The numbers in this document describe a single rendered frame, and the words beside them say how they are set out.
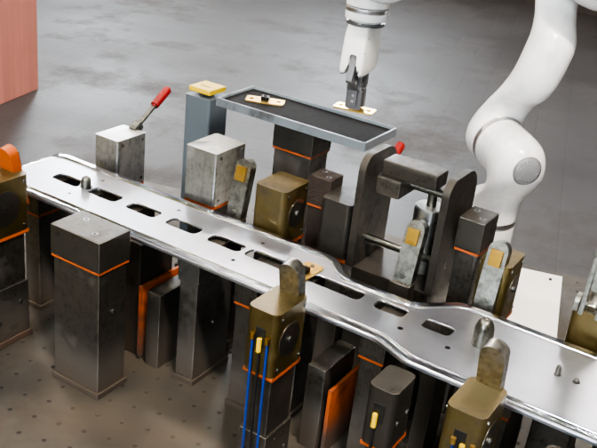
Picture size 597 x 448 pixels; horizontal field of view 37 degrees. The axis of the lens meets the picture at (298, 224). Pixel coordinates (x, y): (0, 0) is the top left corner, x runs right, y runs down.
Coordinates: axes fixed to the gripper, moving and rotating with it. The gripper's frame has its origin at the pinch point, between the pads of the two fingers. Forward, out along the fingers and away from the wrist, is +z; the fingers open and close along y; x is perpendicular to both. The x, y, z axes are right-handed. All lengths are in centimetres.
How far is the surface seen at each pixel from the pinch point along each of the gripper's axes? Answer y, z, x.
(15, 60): -245, 100, -288
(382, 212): 11.8, 18.0, 12.3
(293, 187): 17.9, 14.6, -4.4
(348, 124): -2.0, 6.8, -1.4
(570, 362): 38, 23, 53
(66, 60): -331, 123, -317
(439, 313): 35, 23, 31
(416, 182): 21.2, 6.3, 20.1
